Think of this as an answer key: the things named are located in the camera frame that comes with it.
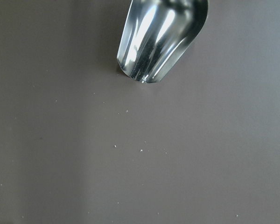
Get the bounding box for shiny metal scoop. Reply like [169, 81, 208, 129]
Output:
[117, 0, 209, 84]

